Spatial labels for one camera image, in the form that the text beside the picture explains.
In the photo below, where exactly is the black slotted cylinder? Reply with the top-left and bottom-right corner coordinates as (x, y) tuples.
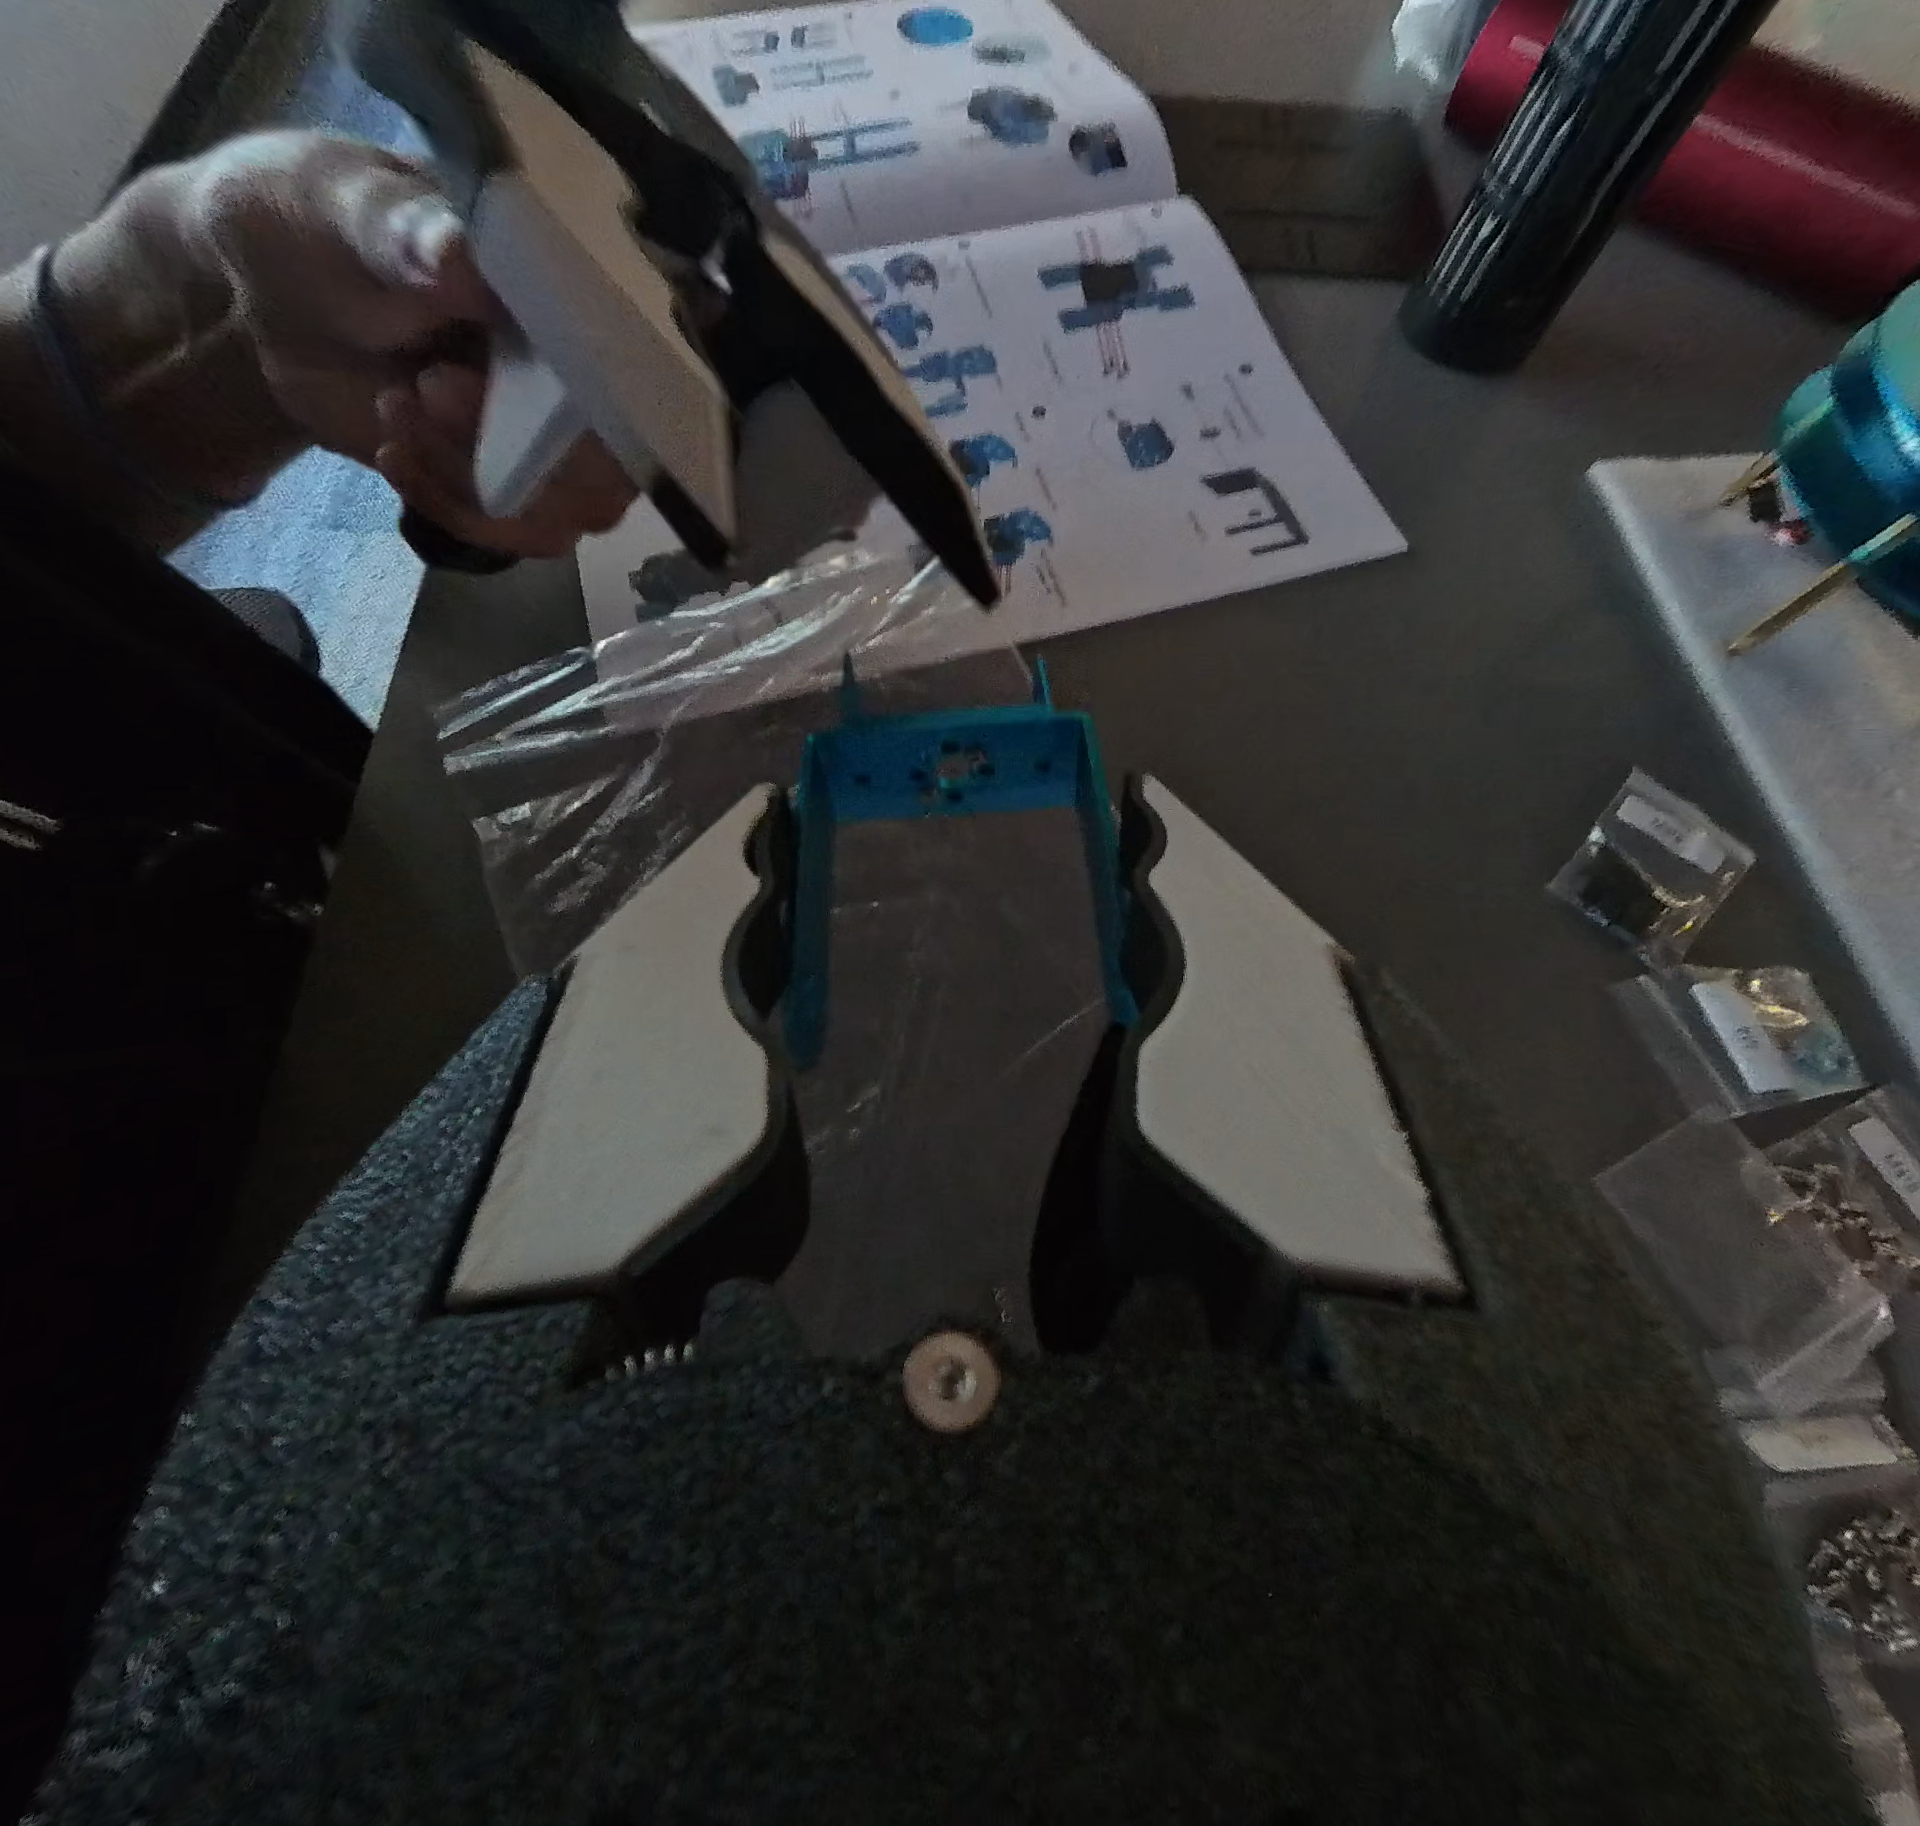
(1397, 0), (1846, 372)

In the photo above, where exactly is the white foam board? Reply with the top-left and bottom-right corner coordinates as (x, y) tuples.
(1587, 451), (1920, 1092)

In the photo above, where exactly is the assembly instruction booklet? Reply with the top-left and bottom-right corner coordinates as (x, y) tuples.
(576, 0), (1412, 650)

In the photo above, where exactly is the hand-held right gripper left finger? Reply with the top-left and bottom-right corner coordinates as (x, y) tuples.
(437, 781), (819, 1347)

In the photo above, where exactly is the clear plastic bag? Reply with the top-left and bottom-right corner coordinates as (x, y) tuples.
(434, 551), (1142, 1347)

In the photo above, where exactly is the red cylinder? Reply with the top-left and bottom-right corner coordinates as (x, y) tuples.
(1446, 0), (1920, 305)

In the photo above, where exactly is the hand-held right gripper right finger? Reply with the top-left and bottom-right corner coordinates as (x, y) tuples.
(1042, 774), (1469, 1360)

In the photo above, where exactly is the long blue U bracket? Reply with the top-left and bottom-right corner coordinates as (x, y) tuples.
(780, 716), (1149, 1070)

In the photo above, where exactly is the person's left forearm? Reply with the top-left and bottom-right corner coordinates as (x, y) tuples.
(0, 241), (91, 507)

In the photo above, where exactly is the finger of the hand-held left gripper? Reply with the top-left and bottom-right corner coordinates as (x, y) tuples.
(472, 54), (751, 570)
(733, 206), (1007, 615)

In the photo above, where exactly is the person's dark clothing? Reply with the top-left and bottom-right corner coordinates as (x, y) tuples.
(0, 475), (376, 1707)

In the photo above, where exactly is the group of small parts bags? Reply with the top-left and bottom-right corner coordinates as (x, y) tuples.
(1552, 766), (1920, 1707)

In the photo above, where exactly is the grey flat box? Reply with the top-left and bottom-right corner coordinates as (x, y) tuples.
(1155, 86), (1449, 283)

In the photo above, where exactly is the person's left hand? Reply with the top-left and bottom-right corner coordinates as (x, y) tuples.
(44, 131), (634, 573)

